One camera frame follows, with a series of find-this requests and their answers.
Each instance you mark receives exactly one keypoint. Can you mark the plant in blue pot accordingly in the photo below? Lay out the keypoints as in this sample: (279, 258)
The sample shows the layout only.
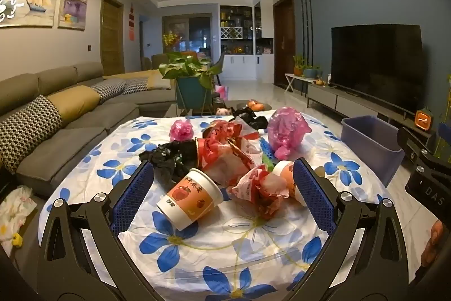
(310, 72)

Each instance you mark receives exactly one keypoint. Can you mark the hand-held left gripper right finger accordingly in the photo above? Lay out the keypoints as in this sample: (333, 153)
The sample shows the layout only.
(313, 197)

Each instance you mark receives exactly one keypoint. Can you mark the striped cushion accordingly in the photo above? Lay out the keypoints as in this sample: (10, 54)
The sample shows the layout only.
(135, 85)

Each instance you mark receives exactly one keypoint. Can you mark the grey television cabinet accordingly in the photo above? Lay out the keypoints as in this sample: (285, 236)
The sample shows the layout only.
(338, 100)

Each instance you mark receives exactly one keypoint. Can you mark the white display cabinet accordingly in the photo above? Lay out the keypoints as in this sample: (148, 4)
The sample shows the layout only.
(239, 64)

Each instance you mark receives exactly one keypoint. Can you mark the plate with orange fruit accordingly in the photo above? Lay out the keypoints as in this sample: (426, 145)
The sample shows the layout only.
(255, 105)

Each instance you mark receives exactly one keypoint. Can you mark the white crumpled cloth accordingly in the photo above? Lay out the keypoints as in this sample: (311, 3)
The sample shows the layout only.
(16, 213)

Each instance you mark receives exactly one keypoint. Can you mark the small orange ornament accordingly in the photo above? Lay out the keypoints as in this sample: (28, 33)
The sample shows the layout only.
(319, 81)

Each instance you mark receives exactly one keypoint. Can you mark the black plastic bag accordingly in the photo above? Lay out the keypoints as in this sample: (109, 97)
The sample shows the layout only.
(246, 114)
(165, 158)

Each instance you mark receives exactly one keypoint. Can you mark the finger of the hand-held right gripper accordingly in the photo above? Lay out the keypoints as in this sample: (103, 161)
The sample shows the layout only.
(410, 142)
(441, 133)

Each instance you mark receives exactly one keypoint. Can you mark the light wooden door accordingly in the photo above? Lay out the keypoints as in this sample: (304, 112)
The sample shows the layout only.
(112, 36)

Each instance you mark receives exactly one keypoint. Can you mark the dark wooden door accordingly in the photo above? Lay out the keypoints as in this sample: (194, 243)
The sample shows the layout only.
(283, 40)

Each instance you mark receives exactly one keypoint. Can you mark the potted plant in teal pot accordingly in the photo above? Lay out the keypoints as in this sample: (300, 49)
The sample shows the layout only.
(192, 89)

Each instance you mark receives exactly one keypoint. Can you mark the pink pig toy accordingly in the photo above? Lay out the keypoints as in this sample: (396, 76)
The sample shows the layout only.
(222, 111)

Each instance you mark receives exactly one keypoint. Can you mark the large pink plastic bag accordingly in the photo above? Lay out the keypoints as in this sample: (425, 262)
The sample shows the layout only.
(287, 131)

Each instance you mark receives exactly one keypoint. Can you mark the plant in orange pot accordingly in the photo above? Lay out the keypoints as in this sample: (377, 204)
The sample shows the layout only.
(298, 70)

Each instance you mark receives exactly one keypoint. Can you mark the black television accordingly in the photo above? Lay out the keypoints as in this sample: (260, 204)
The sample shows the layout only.
(377, 64)

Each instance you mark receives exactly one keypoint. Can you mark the grey patterned cushion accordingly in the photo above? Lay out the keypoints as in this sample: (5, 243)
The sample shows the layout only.
(107, 89)

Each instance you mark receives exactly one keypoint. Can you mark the white fruit print paper cup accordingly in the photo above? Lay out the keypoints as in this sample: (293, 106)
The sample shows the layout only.
(190, 198)

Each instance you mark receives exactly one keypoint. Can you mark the dark coffee table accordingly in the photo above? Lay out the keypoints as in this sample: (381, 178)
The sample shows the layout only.
(239, 103)

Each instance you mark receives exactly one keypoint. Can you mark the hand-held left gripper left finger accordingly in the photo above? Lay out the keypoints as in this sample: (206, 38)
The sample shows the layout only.
(134, 197)

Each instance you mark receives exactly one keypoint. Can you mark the houndstooth cushion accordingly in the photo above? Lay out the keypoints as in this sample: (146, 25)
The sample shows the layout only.
(28, 131)

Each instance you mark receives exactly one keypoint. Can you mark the yellow cushion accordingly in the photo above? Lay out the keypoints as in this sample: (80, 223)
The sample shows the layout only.
(72, 101)

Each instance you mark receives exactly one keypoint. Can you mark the red wall decoration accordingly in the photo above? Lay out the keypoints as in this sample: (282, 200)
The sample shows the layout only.
(132, 22)

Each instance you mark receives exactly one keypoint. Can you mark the small yellow toy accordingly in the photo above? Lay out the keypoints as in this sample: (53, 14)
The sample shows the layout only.
(16, 240)

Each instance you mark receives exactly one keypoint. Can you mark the yellow metal plant stand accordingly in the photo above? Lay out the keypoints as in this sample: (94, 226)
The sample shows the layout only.
(440, 151)

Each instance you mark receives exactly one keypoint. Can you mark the grey dining chair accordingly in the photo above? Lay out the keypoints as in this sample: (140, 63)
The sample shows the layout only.
(220, 66)

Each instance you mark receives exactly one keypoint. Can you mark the white folding stand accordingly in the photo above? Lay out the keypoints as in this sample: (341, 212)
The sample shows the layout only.
(292, 77)

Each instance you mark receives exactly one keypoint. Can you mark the red white wrapper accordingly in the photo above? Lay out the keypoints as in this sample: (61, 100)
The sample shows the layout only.
(253, 188)
(236, 146)

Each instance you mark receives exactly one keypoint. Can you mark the blue floral tablecloth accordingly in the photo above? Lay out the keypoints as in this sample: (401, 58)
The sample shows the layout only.
(229, 251)

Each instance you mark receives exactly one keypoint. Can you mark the yellow flowers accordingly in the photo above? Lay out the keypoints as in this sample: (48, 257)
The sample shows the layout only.
(172, 39)

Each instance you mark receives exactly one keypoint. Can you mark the orange print paper cup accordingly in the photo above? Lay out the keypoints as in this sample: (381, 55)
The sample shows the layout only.
(286, 177)

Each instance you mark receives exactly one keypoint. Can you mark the orange small clock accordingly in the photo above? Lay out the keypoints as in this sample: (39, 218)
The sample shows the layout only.
(422, 119)

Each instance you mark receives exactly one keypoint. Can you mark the purple plastic bin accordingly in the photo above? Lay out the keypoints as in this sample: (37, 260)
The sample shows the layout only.
(370, 146)

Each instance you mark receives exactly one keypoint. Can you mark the purple abstract painting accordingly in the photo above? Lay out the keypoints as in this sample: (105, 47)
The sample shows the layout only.
(74, 3)

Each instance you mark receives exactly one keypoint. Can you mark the person's right hand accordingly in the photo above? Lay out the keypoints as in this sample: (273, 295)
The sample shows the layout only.
(435, 244)

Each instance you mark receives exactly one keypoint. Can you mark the trailing green plant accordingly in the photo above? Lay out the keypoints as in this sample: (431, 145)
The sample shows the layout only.
(449, 80)

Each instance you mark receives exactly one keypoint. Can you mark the small pink plastic bag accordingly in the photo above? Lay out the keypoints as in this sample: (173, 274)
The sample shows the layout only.
(181, 131)

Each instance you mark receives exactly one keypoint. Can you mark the grey sofa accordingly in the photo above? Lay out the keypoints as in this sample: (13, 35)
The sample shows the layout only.
(70, 135)

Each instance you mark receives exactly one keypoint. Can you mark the pink gift bag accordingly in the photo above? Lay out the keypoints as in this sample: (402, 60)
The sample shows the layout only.
(222, 92)

